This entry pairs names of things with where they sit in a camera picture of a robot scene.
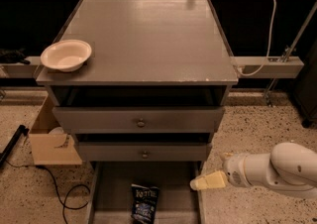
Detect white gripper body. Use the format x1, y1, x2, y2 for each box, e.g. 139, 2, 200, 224
223, 154, 248, 187

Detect blue chip bag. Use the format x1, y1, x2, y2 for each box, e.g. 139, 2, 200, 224
131, 184, 159, 224

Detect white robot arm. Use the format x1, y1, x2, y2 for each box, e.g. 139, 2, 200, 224
190, 142, 317, 199

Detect round top drawer knob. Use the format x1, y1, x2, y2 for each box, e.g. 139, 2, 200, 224
137, 119, 146, 128

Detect grey drawer cabinet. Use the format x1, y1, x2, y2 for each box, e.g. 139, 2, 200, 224
35, 0, 240, 169

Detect grey bottom drawer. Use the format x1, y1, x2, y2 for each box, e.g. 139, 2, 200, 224
85, 162, 205, 224

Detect grey drawer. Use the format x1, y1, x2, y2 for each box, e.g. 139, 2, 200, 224
76, 133, 212, 162
53, 86, 224, 134
85, 162, 205, 224

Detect grey middle drawer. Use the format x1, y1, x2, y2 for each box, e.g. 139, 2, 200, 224
76, 133, 212, 162

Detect grey top drawer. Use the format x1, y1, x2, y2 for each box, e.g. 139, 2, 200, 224
53, 86, 224, 134

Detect dark cart at right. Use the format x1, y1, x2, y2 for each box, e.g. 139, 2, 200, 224
292, 41, 317, 128

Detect cardboard box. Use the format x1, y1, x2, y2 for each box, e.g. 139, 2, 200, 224
29, 97, 82, 166

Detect white bowl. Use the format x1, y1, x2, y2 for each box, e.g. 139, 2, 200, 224
40, 40, 92, 72

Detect black bar on floor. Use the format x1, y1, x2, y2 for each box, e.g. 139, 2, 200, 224
0, 125, 29, 167

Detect white hanging cable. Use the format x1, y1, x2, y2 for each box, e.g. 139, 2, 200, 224
236, 0, 277, 77

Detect black floor cable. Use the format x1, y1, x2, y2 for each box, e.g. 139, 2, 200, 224
4, 158, 91, 224

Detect black object on rail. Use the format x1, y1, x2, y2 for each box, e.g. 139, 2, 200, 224
0, 49, 30, 64

